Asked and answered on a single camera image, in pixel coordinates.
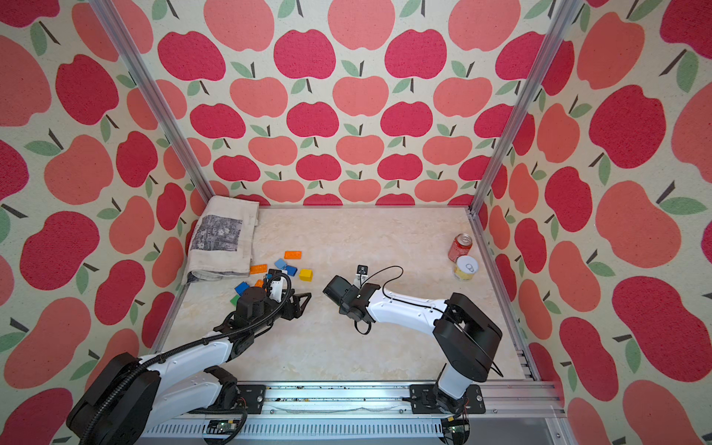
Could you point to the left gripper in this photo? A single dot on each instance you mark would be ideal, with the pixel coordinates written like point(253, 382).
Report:
point(297, 311)

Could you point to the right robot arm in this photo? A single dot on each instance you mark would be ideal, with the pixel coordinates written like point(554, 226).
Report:
point(468, 338)

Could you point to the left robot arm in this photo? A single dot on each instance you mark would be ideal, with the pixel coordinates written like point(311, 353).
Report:
point(133, 394)

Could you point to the yellow lego brick far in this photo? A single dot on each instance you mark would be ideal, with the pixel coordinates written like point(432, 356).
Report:
point(306, 275)

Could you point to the orange lego brick far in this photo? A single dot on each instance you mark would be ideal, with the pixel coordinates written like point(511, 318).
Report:
point(293, 255)

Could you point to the dark blue lego brick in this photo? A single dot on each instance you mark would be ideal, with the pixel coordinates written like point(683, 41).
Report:
point(241, 288)

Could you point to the folded beige towel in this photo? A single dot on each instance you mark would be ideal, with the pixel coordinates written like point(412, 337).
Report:
point(221, 244)

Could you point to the yellow tin can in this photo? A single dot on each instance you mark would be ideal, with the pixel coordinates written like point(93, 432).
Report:
point(465, 267)

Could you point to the red soda can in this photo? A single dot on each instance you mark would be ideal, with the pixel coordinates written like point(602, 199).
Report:
point(461, 246)

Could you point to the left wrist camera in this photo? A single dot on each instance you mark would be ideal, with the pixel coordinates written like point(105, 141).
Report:
point(277, 284)

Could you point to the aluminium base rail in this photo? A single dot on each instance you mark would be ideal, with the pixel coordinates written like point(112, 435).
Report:
point(379, 412)

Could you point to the left frame post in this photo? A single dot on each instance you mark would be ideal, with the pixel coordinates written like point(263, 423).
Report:
point(120, 36)

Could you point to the frame post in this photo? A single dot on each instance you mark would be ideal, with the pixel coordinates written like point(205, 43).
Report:
point(120, 36)
point(561, 22)

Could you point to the right frame post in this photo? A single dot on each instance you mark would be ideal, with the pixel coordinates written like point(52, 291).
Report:
point(561, 22)

